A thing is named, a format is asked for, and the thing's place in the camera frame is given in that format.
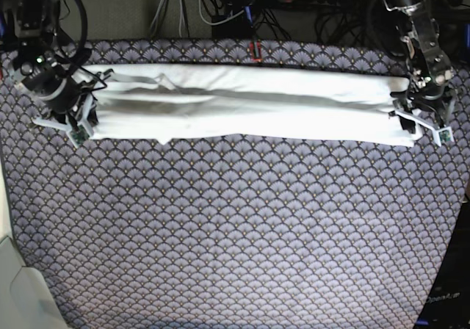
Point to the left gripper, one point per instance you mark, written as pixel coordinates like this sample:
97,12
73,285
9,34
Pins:
429,107

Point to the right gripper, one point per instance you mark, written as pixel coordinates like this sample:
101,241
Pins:
67,92

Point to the white printed T-shirt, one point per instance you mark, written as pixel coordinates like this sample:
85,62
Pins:
163,102

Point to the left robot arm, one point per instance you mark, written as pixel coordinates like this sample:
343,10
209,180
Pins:
418,31

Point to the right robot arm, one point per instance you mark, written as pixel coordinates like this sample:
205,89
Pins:
33,28

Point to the red clamp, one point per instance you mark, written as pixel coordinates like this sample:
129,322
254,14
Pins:
256,51

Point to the patterned grey table cloth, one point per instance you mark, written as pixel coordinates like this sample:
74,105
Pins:
235,231

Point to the black OpenArm box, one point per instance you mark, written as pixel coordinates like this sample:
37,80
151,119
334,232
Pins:
447,305

